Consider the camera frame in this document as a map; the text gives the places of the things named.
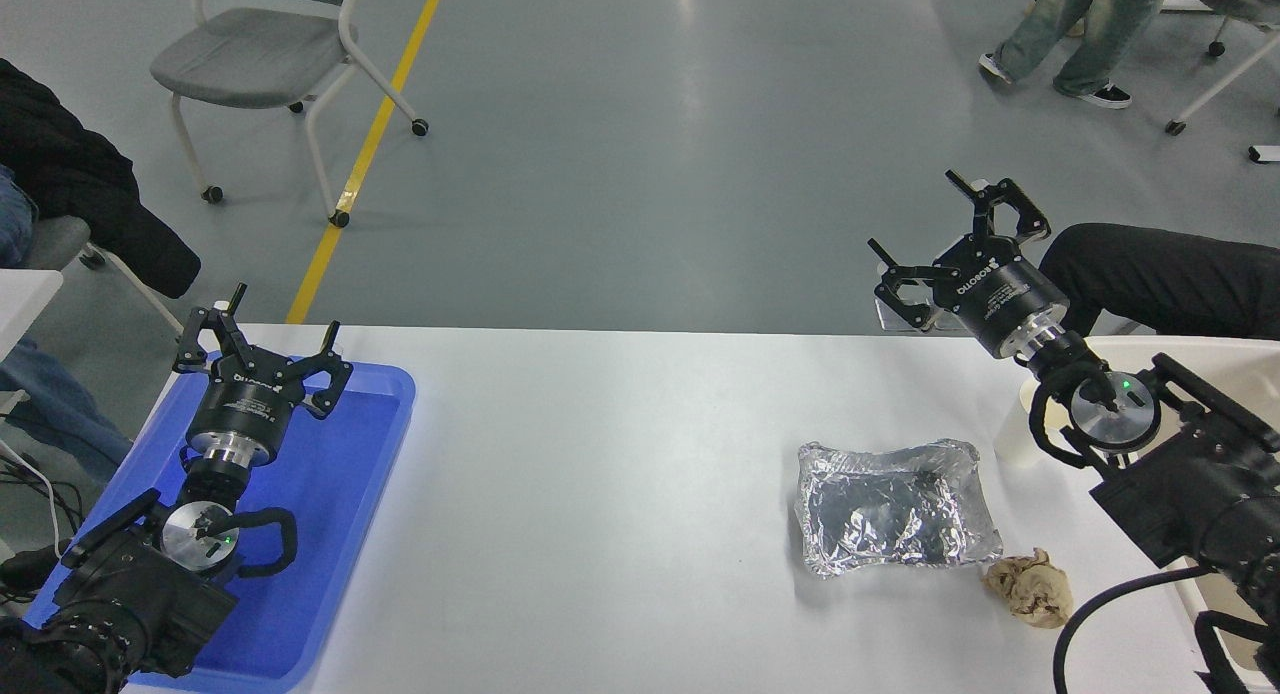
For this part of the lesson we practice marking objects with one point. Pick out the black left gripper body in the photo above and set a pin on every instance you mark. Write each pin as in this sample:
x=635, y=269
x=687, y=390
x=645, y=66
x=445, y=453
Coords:
x=245, y=404

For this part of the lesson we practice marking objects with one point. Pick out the white bar on floor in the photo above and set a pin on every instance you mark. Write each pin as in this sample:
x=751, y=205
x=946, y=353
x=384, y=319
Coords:
x=1265, y=153

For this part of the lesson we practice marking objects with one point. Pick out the walking person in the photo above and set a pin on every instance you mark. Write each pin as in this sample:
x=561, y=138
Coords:
x=1090, y=24

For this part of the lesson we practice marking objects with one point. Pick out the grey seat of occupied chair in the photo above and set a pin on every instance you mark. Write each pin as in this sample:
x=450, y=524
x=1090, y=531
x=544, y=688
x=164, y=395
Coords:
x=55, y=242

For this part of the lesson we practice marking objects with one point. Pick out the white paper cup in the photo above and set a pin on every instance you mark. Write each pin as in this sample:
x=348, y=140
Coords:
x=1012, y=434

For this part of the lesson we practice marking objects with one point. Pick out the seated person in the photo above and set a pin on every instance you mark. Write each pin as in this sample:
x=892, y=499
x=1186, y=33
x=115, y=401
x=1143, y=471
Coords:
x=60, y=174

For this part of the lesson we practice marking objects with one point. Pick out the grey chair with white frame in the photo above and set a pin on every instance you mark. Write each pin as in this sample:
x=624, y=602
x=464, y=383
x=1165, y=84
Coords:
x=250, y=59

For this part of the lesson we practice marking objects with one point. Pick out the crumpled silver foil tray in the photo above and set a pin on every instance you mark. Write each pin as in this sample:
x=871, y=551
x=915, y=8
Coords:
x=890, y=514

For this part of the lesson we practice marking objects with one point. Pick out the small white table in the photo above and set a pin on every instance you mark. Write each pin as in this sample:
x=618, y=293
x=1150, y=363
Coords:
x=25, y=304

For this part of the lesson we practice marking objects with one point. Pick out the large pale bin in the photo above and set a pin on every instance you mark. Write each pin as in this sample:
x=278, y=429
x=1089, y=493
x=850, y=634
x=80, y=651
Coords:
x=1220, y=357

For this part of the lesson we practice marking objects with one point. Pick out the crumpled tan paper ball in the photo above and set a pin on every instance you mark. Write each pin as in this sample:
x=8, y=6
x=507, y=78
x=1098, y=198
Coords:
x=1030, y=589

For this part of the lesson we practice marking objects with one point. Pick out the metal floor plate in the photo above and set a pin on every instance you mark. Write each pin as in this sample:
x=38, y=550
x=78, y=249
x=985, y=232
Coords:
x=890, y=321
x=946, y=324

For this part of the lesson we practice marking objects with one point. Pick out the blue plastic tray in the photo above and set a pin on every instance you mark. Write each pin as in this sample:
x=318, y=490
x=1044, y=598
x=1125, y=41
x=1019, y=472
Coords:
x=340, y=534

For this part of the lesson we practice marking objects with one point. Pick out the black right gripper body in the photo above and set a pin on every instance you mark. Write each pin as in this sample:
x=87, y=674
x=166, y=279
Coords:
x=1000, y=294

